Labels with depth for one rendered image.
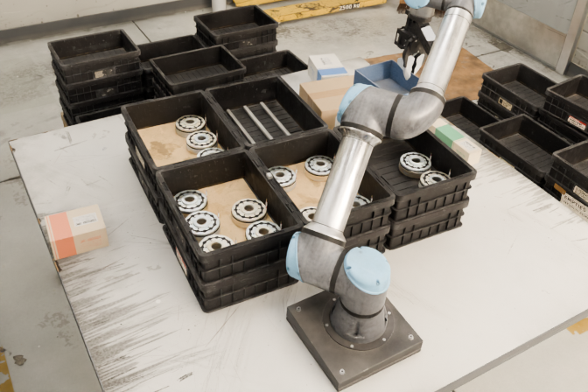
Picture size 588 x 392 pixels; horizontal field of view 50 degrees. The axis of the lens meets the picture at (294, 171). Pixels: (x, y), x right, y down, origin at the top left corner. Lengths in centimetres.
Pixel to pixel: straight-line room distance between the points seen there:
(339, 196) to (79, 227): 82
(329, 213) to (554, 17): 352
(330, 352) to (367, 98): 65
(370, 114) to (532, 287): 76
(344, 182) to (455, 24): 52
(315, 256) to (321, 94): 99
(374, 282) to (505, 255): 67
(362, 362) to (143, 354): 56
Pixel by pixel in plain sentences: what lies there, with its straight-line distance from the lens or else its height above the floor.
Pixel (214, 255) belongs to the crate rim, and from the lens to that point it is 164.
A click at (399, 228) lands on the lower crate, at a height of 80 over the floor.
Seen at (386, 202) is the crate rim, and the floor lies 93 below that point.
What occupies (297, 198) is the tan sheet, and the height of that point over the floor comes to 83.
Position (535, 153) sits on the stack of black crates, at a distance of 323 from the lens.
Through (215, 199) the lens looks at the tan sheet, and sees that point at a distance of 196.
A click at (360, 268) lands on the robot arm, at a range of 156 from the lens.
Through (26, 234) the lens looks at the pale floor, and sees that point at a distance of 324.
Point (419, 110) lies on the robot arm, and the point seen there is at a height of 125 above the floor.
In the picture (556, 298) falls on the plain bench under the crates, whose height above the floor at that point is 70.
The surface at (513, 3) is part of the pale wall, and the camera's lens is 514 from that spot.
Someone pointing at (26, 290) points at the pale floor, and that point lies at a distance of 297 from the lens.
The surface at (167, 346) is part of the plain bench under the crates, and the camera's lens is 175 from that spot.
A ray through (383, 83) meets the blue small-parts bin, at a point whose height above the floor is 107.
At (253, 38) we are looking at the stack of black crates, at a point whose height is 53.
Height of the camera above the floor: 208
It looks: 37 degrees down
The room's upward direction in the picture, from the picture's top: 3 degrees clockwise
